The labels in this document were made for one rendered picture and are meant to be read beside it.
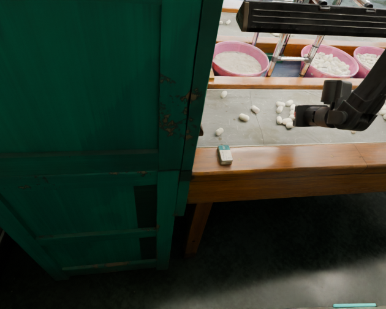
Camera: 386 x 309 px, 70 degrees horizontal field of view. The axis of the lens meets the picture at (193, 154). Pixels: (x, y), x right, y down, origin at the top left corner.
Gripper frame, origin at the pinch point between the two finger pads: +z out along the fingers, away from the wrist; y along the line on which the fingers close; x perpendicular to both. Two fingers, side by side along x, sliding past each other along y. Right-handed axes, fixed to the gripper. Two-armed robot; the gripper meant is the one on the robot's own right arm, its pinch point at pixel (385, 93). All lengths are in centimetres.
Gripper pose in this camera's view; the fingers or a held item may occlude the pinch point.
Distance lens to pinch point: 130.8
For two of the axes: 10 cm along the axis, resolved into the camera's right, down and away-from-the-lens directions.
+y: -9.8, 0.2, -1.7
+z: -1.8, -2.1, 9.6
